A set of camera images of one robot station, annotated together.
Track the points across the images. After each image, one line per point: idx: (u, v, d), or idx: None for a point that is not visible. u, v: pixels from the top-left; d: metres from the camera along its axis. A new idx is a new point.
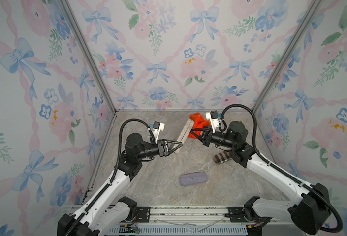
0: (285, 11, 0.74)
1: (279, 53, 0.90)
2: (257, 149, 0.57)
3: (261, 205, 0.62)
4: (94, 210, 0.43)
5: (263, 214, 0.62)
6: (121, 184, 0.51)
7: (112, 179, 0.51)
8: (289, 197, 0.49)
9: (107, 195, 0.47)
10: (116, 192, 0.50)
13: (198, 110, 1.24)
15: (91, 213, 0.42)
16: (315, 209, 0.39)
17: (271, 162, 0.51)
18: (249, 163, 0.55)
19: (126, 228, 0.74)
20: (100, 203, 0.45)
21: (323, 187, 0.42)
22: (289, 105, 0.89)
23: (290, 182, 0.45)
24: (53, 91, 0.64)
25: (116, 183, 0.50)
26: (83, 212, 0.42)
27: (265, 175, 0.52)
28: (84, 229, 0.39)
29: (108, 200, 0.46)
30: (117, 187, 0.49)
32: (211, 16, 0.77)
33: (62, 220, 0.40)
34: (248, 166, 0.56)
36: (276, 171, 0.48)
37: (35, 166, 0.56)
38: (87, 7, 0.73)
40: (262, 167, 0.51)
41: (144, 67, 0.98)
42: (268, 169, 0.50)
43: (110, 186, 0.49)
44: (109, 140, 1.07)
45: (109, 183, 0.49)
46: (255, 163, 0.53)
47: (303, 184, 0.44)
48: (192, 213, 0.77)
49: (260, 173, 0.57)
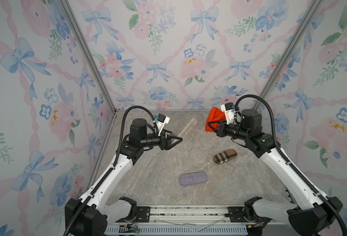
0: (284, 11, 0.74)
1: (279, 53, 0.90)
2: (277, 142, 0.50)
3: (259, 205, 0.63)
4: (100, 193, 0.43)
5: (262, 214, 0.62)
6: (124, 168, 0.50)
7: (115, 163, 0.50)
8: (298, 201, 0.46)
9: (111, 180, 0.46)
10: (120, 176, 0.50)
13: (197, 110, 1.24)
15: (97, 196, 0.42)
16: (322, 221, 0.37)
17: (291, 162, 0.46)
18: (266, 156, 0.50)
19: (126, 228, 0.74)
20: (106, 186, 0.45)
21: (338, 200, 0.39)
22: (289, 105, 0.89)
23: (305, 187, 0.42)
24: (53, 91, 0.64)
25: (120, 167, 0.49)
26: (89, 194, 0.42)
27: (278, 173, 0.48)
28: (92, 211, 0.39)
29: (111, 183, 0.46)
30: (119, 171, 0.49)
32: (211, 16, 0.77)
33: (69, 204, 0.40)
34: (264, 158, 0.51)
36: (294, 173, 0.44)
37: (35, 166, 0.56)
38: (87, 8, 0.73)
40: (279, 165, 0.47)
41: (144, 67, 0.98)
42: (286, 168, 0.45)
43: (113, 170, 0.48)
44: (109, 140, 1.07)
45: (111, 167, 0.49)
46: (273, 158, 0.48)
47: (320, 194, 0.40)
48: (192, 212, 0.77)
49: (273, 169, 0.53)
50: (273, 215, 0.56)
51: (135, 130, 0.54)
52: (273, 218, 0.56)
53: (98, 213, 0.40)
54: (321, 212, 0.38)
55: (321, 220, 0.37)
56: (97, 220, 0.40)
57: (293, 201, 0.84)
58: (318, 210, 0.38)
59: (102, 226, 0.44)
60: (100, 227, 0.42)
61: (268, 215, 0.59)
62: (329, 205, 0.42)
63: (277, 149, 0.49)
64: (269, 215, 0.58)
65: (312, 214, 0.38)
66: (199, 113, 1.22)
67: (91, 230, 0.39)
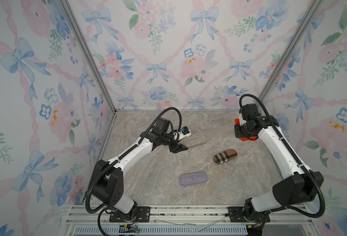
0: (285, 11, 0.74)
1: (279, 53, 0.90)
2: (275, 122, 0.54)
3: (258, 198, 0.64)
4: (125, 162, 0.49)
5: (260, 207, 0.62)
6: (146, 148, 0.57)
7: (140, 141, 0.58)
8: (283, 173, 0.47)
9: (135, 154, 0.52)
10: (141, 155, 0.55)
13: (198, 110, 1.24)
15: (123, 162, 0.48)
16: (299, 189, 0.42)
17: (284, 138, 0.50)
18: (262, 132, 0.55)
19: (126, 228, 0.74)
20: (130, 157, 0.50)
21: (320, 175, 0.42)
22: (289, 105, 0.89)
23: (290, 160, 0.45)
24: (53, 91, 0.64)
25: (143, 146, 0.56)
26: (116, 159, 0.49)
27: (269, 148, 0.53)
28: (117, 172, 0.44)
29: (135, 158, 0.52)
30: (142, 150, 0.55)
32: (211, 16, 0.77)
33: (98, 164, 0.45)
34: (260, 134, 0.56)
36: (284, 147, 0.48)
37: (35, 166, 0.56)
38: (87, 7, 0.73)
40: (272, 138, 0.51)
41: (144, 67, 0.98)
42: (277, 142, 0.49)
43: (137, 146, 0.55)
44: (109, 140, 1.07)
45: (137, 144, 0.56)
46: (268, 133, 0.52)
47: (303, 165, 0.44)
48: (192, 212, 0.77)
49: (266, 144, 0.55)
50: (270, 205, 0.56)
51: (161, 122, 0.65)
52: (268, 206, 0.57)
53: (121, 178, 0.45)
54: (299, 180, 0.41)
55: (298, 187, 0.41)
56: (118, 184, 0.45)
57: None
58: (297, 177, 0.42)
59: (119, 192, 0.47)
60: (117, 192, 0.46)
61: (265, 206, 0.59)
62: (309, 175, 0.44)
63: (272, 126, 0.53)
64: (266, 206, 0.58)
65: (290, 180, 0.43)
66: (199, 113, 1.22)
67: (110, 192, 0.44)
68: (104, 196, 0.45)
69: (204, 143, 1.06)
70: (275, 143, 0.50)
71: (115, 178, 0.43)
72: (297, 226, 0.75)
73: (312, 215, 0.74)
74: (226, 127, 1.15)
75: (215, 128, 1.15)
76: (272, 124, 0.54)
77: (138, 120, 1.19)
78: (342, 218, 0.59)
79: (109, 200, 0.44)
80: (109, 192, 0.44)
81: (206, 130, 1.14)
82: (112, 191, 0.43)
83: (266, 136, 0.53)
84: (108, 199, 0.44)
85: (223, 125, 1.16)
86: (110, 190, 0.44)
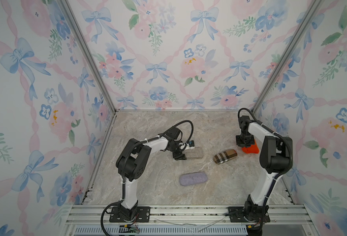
0: (285, 11, 0.74)
1: (279, 53, 0.90)
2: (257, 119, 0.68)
3: (254, 189, 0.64)
4: (150, 144, 0.59)
5: (257, 195, 0.65)
6: (164, 143, 0.69)
7: (161, 135, 0.73)
8: None
9: (157, 142, 0.64)
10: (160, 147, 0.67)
13: (197, 110, 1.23)
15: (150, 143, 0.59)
16: (274, 147, 0.55)
17: (264, 124, 0.71)
18: (249, 126, 0.75)
19: (126, 228, 0.74)
20: (155, 143, 0.62)
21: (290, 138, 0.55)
22: (289, 105, 0.89)
23: (267, 132, 0.62)
24: (53, 91, 0.64)
25: (163, 139, 0.69)
26: (145, 139, 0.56)
27: (257, 134, 0.69)
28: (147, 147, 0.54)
29: (157, 144, 0.63)
30: (162, 143, 0.67)
32: (211, 16, 0.77)
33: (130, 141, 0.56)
34: (249, 130, 0.76)
36: (265, 129, 0.65)
37: (36, 166, 0.56)
38: (87, 8, 0.73)
40: (255, 126, 0.71)
41: (144, 67, 0.98)
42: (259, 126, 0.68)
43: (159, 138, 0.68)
44: (109, 140, 1.07)
45: (158, 135, 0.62)
46: (252, 124, 0.73)
47: (275, 132, 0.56)
48: (192, 212, 0.77)
49: (254, 133, 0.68)
50: (265, 189, 0.61)
51: (174, 130, 0.81)
52: (265, 191, 0.62)
53: (148, 154, 0.54)
54: (272, 139, 0.55)
55: (271, 144, 0.55)
56: (146, 160, 0.54)
57: (293, 201, 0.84)
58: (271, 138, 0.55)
59: (142, 169, 0.55)
60: (141, 169, 0.54)
61: (261, 191, 0.63)
62: (280, 137, 0.57)
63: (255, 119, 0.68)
64: (262, 191, 0.62)
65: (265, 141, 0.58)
66: (198, 113, 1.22)
67: (138, 165, 0.52)
68: (130, 169, 0.52)
69: (200, 155, 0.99)
70: (257, 127, 0.69)
71: (145, 152, 0.53)
72: (298, 227, 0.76)
73: (312, 215, 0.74)
74: (226, 127, 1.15)
75: (215, 128, 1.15)
76: (256, 119, 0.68)
77: (138, 120, 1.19)
78: (342, 219, 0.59)
79: (134, 173, 0.52)
80: (137, 164, 0.52)
81: (206, 130, 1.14)
82: (141, 163, 0.52)
83: (253, 128, 0.73)
84: (133, 172, 0.52)
85: (223, 125, 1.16)
86: (139, 162, 0.52)
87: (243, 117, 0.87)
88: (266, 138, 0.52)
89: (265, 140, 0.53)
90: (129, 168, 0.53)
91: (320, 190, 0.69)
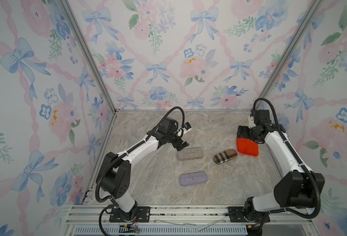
0: (285, 11, 0.74)
1: (279, 53, 0.90)
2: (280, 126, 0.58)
3: (259, 197, 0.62)
4: (133, 155, 0.51)
5: (260, 205, 0.63)
6: (153, 145, 0.59)
7: (147, 138, 0.60)
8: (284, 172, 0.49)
9: (142, 149, 0.54)
10: (147, 151, 0.57)
13: (197, 110, 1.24)
15: (131, 156, 0.50)
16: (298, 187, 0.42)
17: (288, 141, 0.53)
18: (268, 135, 0.57)
19: (126, 228, 0.74)
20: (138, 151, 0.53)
21: (321, 175, 0.42)
22: (289, 105, 0.89)
23: (292, 159, 0.47)
24: (53, 91, 0.64)
25: (150, 142, 0.59)
26: (125, 152, 0.51)
27: (274, 150, 0.55)
28: (125, 164, 0.46)
29: (142, 152, 0.54)
30: (149, 146, 0.58)
32: (211, 16, 0.77)
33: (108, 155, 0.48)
34: (268, 140, 0.58)
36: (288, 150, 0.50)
37: (35, 166, 0.56)
38: (87, 8, 0.73)
40: (276, 141, 0.54)
41: (144, 67, 0.98)
42: (282, 145, 0.52)
43: (144, 143, 0.57)
44: (109, 140, 1.07)
45: (143, 140, 0.59)
46: (273, 136, 0.55)
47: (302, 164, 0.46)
48: (192, 212, 0.77)
49: (273, 149, 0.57)
50: (269, 205, 0.56)
51: (167, 122, 0.68)
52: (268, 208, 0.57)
53: (128, 170, 0.46)
54: (297, 176, 0.42)
55: (295, 184, 0.42)
56: (125, 176, 0.46)
57: None
58: (296, 174, 0.43)
59: (125, 186, 0.48)
60: (123, 185, 0.47)
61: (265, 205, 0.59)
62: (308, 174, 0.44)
63: (279, 130, 0.57)
64: (266, 205, 0.59)
65: (289, 176, 0.44)
66: (198, 113, 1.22)
67: (118, 182, 0.46)
68: (111, 187, 0.46)
69: (200, 155, 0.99)
70: (279, 144, 0.53)
71: (124, 169, 0.45)
72: (297, 226, 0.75)
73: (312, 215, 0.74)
74: (226, 127, 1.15)
75: (215, 127, 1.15)
76: (278, 129, 0.57)
77: (138, 120, 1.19)
78: (342, 219, 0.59)
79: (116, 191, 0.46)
80: (116, 183, 0.46)
81: (206, 130, 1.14)
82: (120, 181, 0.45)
83: (273, 141, 0.55)
84: (115, 190, 0.46)
85: (223, 125, 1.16)
86: (118, 180, 0.46)
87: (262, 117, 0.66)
88: (289, 174, 0.44)
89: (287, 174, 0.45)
90: (109, 185, 0.47)
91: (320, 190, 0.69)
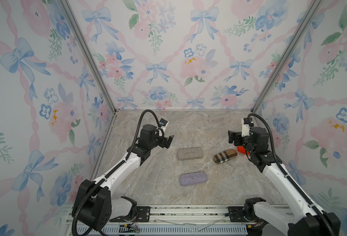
0: (284, 11, 0.74)
1: (279, 53, 0.90)
2: (278, 159, 0.55)
3: (263, 207, 0.62)
4: (112, 179, 0.47)
5: (262, 215, 0.62)
6: (134, 163, 0.56)
7: (127, 158, 0.56)
8: (295, 214, 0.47)
9: (123, 170, 0.51)
10: (129, 170, 0.54)
13: (197, 110, 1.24)
15: (110, 181, 0.46)
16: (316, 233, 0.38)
17: (290, 175, 0.50)
18: (267, 169, 0.55)
19: (126, 228, 0.74)
20: (117, 174, 0.49)
21: (335, 216, 0.39)
22: (289, 105, 0.89)
23: (299, 198, 0.44)
24: (53, 91, 0.64)
25: (131, 162, 0.55)
26: (103, 178, 0.47)
27: (277, 185, 0.51)
28: (104, 191, 0.42)
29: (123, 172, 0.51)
30: (130, 165, 0.54)
32: (211, 16, 0.77)
33: (83, 185, 0.43)
34: (265, 171, 0.56)
36: (293, 188, 0.47)
37: (35, 166, 0.56)
38: (87, 7, 0.73)
40: (276, 176, 0.51)
41: (144, 67, 0.98)
42: (284, 181, 0.49)
43: (125, 162, 0.54)
44: (109, 140, 1.07)
45: (124, 160, 0.55)
46: (273, 171, 0.52)
47: (313, 205, 0.42)
48: (192, 212, 0.77)
49: (275, 184, 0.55)
50: (272, 221, 0.56)
51: (144, 133, 0.61)
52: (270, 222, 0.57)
53: (109, 197, 0.42)
54: (313, 222, 0.39)
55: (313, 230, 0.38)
56: (106, 204, 0.42)
57: None
58: (311, 220, 0.39)
59: (107, 215, 0.45)
60: (105, 214, 0.44)
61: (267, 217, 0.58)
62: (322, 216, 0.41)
63: (278, 166, 0.53)
64: (268, 218, 0.58)
65: (302, 221, 0.40)
66: (198, 113, 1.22)
67: (98, 212, 0.41)
68: (90, 219, 0.42)
69: (200, 155, 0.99)
70: (281, 182, 0.49)
71: (103, 197, 0.41)
72: None
73: None
74: (226, 127, 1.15)
75: (215, 127, 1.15)
76: (277, 165, 0.53)
77: (138, 120, 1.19)
78: (342, 219, 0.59)
79: (96, 222, 0.41)
80: (96, 213, 0.41)
81: (206, 130, 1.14)
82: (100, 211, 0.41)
83: (273, 176, 0.53)
84: (95, 221, 0.41)
85: (223, 125, 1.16)
86: (97, 210, 0.41)
87: (260, 143, 0.59)
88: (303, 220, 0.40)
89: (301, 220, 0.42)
90: (86, 218, 0.42)
91: (320, 190, 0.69)
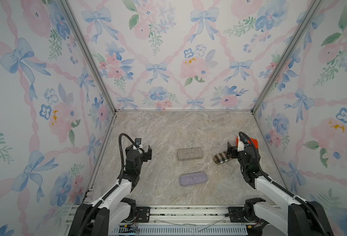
0: (284, 11, 0.74)
1: (279, 53, 0.90)
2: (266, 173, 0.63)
3: (262, 207, 0.62)
4: (109, 201, 0.49)
5: (262, 215, 0.62)
6: (127, 187, 0.59)
7: (120, 181, 0.60)
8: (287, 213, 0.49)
9: (118, 193, 0.53)
10: (122, 194, 0.56)
13: (197, 110, 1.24)
15: (107, 202, 0.48)
16: (305, 221, 0.41)
17: (274, 181, 0.57)
18: (256, 183, 0.62)
19: (126, 228, 0.74)
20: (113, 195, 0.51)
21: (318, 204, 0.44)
22: (289, 105, 0.89)
23: (285, 195, 0.50)
24: (53, 92, 0.64)
25: (124, 186, 0.58)
26: (100, 199, 0.48)
27: (268, 194, 0.57)
28: (103, 212, 0.43)
29: (118, 195, 0.53)
30: (124, 189, 0.57)
32: (211, 16, 0.77)
33: (79, 209, 0.43)
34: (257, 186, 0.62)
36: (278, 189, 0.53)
37: (35, 166, 0.56)
38: (87, 8, 0.73)
40: (265, 184, 0.58)
41: (144, 67, 0.99)
42: (270, 185, 0.56)
43: (118, 186, 0.57)
44: (109, 140, 1.07)
45: (117, 184, 0.58)
46: (260, 181, 0.60)
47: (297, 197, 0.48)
48: (192, 213, 0.77)
49: (267, 193, 0.58)
50: (273, 221, 0.55)
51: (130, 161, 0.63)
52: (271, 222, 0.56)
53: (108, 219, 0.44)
54: (298, 209, 0.43)
55: (301, 218, 0.42)
56: (105, 227, 0.43)
57: None
58: (296, 208, 0.43)
59: None
60: None
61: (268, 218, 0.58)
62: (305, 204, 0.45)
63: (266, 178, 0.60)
64: (269, 219, 0.57)
65: (290, 210, 0.44)
66: (199, 113, 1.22)
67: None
68: None
69: (200, 155, 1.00)
70: (268, 186, 0.56)
71: (103, 217, 0.42)
72: None
73: None
74: (226, 128, 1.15)
75: (215, 128, 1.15)
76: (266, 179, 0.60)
77: (138, 120, 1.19)
78: (342, 219, 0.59)
79: None
80: None
81: (206, 130, 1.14)
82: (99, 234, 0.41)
83: (262, 185, 0.59)
84: None
85: (223, 125, 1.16)
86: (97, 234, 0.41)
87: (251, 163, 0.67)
88: (290, 209, 0.44)
89: (290, 211, 0.44)
90: None
91: (320, 190, 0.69)
